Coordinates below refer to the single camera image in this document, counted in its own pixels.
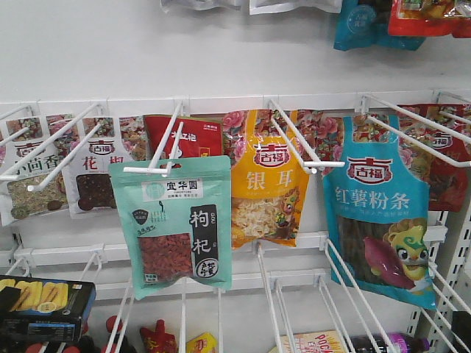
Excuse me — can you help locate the yellow snack packet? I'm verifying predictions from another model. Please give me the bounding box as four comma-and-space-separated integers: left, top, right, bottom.
185, 332, 218, 353

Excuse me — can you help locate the white peg hook centre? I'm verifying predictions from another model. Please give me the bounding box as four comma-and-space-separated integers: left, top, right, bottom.
123, 102, 185, 177

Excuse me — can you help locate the yellow white fungus pouch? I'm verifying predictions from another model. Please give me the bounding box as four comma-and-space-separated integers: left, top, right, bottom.
222, 110, 309, 249

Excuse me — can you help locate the white peg hook far right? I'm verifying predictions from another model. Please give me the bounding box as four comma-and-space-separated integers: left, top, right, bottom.
360, 93, 470, 168

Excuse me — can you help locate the white peg hook left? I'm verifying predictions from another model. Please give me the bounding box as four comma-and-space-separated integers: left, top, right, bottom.
1, 101, 103, 192

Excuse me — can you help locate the red chili pouch right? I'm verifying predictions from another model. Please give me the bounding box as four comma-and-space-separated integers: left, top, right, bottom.
400, 104, 470, 212

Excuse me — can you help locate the blue sweet potato noodle pouch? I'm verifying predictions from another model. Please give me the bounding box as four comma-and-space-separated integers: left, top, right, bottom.
323, 116, 436, 310

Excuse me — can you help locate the black blue biscuit box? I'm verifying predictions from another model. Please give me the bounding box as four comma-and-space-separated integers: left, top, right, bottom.
1, 275, 96, 343

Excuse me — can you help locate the red pouch top right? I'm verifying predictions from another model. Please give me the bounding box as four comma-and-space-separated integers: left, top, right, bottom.
388, 0, 470, 38

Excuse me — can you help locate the white fennel seed pouch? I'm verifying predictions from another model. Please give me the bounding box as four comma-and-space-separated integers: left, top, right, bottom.
1, 114, 78, 226

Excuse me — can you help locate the white Sichuan pepper pouch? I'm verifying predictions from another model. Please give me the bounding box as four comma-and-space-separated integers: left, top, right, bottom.
63, 115, 147, 219

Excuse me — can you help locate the red Dahongpao seasoning pouch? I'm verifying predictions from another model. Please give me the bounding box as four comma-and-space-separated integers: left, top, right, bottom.
144, 115, 223, 159

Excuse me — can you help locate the white peg hook right-centre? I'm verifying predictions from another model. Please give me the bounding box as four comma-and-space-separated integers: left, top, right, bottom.
268, 99, 344, 175

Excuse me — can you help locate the dark purple-label bottle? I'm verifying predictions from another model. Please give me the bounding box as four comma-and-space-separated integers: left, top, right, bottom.
347, 332, 431, 353

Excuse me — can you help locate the teal goji berry pouch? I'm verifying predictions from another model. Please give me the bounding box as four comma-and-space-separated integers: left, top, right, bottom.
109, 155, 232, 299

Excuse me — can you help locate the blue pouch top right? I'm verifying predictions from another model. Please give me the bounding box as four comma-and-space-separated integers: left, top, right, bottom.
333, 0, 425, 51

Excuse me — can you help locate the Pocky snack box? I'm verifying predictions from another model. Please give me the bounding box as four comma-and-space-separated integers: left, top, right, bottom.
277, 329, 350, 353

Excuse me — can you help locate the red spout sauce pouch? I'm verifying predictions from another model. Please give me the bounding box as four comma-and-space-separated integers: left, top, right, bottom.
139, 319, 178, 353

